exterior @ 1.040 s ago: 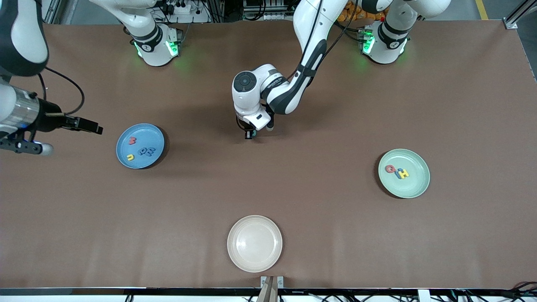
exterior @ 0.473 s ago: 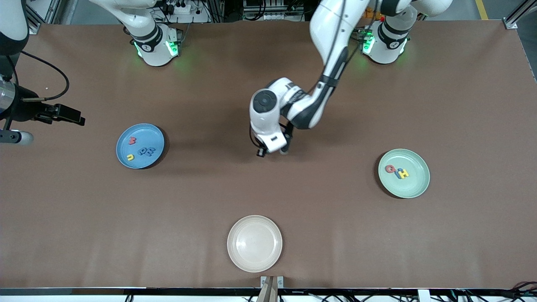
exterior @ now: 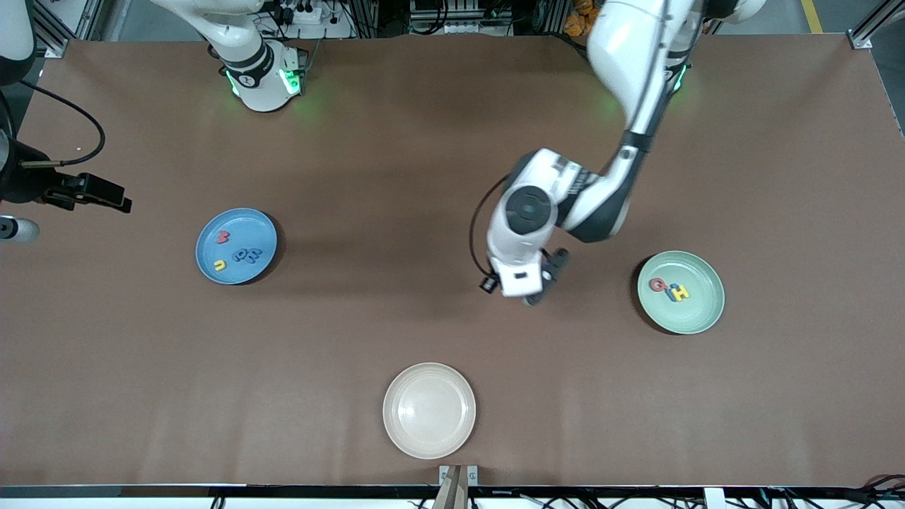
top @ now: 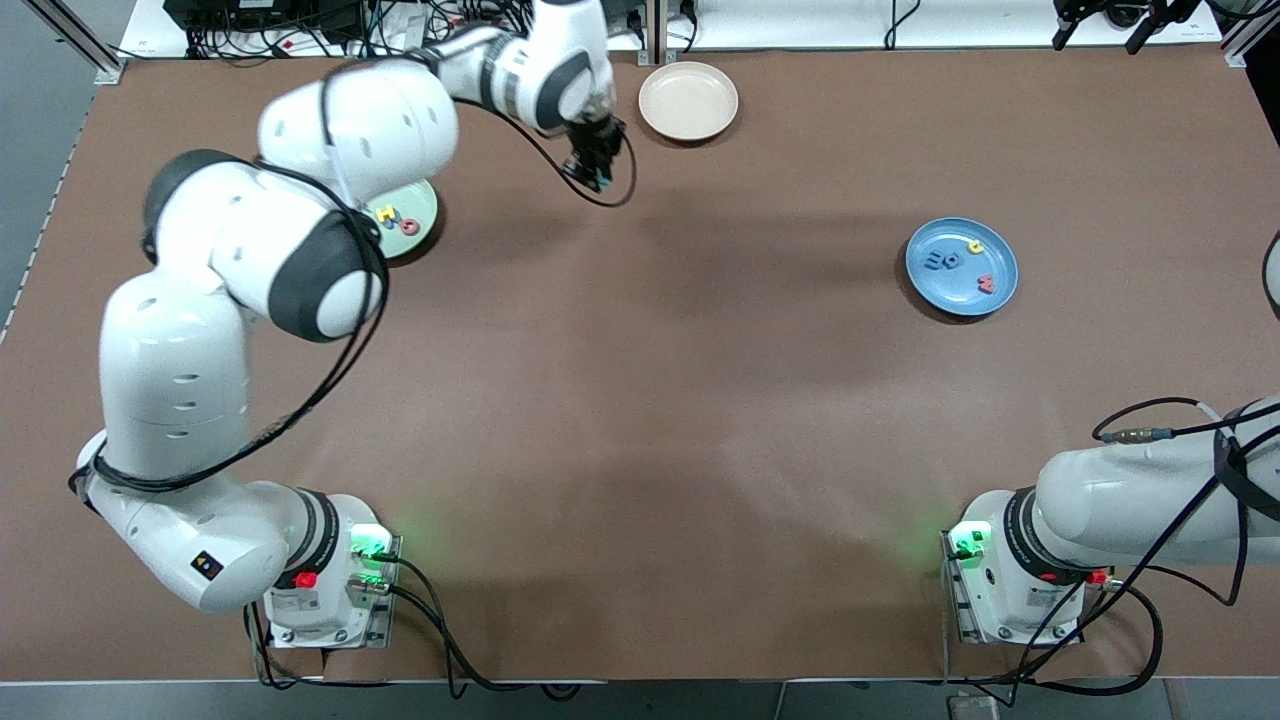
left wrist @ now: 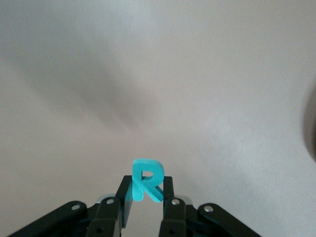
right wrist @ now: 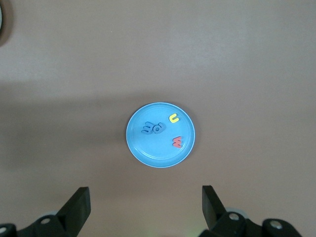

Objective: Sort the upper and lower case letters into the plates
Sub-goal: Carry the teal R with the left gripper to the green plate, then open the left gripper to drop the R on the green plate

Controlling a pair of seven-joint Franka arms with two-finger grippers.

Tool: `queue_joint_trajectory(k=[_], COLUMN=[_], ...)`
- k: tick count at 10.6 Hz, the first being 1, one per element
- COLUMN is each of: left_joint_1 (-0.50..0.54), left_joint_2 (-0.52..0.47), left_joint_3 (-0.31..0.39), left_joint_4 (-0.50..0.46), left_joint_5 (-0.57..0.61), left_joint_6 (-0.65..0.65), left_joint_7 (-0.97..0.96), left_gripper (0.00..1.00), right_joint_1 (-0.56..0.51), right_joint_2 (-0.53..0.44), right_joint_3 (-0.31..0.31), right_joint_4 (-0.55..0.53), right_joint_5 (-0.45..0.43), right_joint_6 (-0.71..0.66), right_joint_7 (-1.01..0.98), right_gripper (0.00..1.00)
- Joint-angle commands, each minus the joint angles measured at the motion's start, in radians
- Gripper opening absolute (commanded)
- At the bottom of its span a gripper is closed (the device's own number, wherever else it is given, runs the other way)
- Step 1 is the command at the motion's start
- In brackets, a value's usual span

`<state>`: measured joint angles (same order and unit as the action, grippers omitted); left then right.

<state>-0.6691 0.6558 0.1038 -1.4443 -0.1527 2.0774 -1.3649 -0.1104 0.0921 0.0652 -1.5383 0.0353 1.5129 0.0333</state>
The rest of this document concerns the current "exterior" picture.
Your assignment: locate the green plate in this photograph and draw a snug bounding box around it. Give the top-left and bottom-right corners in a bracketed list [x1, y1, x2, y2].
[636, 250, 726, 335]

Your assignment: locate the beige plate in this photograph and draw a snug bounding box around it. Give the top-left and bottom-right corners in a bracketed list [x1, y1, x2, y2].
[383, 362, 477, 460]

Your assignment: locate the blue plate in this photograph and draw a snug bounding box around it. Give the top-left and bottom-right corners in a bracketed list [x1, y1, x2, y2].
[195, 207, 279, 286]

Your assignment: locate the orange packaged goods pile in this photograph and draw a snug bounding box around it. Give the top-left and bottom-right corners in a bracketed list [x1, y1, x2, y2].
[564, 0, 602, 36]

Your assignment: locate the grey equipment rack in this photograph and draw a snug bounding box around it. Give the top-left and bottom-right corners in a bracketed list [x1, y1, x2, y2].
[409, 0, 513, 36]

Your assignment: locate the white power strip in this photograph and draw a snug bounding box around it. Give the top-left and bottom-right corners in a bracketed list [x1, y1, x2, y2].
[279, 4, 354, 40]

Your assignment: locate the black left camera cable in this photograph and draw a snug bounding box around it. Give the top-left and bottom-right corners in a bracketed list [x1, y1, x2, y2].
[469, 175, 511, 278]

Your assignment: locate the black camera cable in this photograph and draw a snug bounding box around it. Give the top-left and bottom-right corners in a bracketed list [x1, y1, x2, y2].
[18, 79, 107, 169]
[469, 175, 511, 278]

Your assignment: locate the black right camera cable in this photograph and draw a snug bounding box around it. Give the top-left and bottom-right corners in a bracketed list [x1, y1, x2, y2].
[18, 79, 107, 169]

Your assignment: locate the silver aluminium frame post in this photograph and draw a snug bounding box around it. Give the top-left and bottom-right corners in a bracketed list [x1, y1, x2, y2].
[848, 0, 905, 50]
[28, 0, 96, 59]

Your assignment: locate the metal camera pole bracket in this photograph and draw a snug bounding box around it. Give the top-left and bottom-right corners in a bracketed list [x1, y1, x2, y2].
[438, 464, 479, 509]

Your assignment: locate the black cable bundle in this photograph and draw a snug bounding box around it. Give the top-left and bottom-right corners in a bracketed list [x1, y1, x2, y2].
[834, 472, 905, 509]

